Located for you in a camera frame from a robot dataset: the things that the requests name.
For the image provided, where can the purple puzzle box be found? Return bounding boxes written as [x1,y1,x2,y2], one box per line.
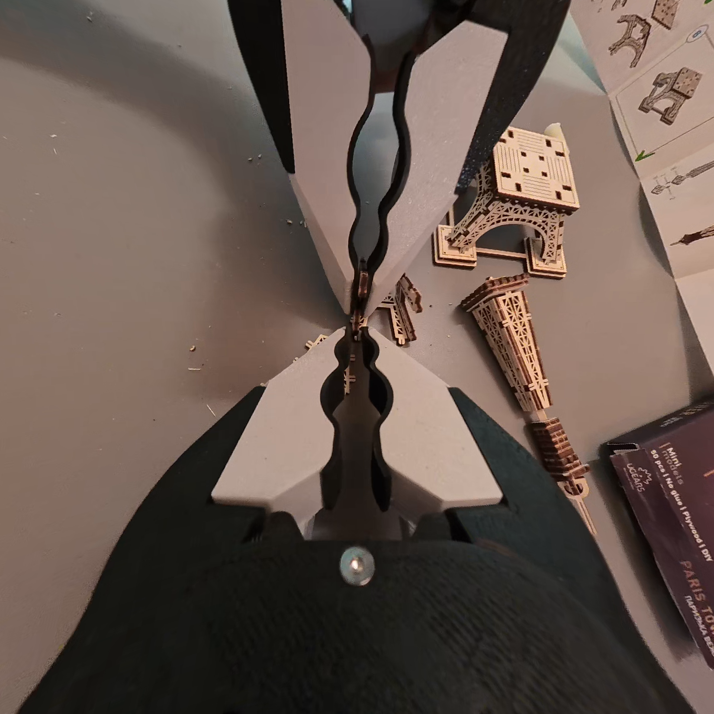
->
[599,397,714,670]

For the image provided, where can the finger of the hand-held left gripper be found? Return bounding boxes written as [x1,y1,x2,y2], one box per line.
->
[282,0,376,314]
[363,22,512,317]

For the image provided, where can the folded instruction leaflet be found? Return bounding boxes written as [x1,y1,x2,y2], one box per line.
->
[569,0,714,374]

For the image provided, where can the wooden tower spire model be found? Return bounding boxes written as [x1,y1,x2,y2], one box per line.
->
[460,273,598,536]

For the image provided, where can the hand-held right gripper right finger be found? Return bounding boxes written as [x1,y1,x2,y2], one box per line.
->
[360,328,504,512]

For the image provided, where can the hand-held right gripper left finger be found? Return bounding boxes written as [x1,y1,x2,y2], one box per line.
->
[211,328,349,509]

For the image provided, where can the wooden tower base model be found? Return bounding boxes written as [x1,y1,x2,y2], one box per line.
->
[434,126,581,280]

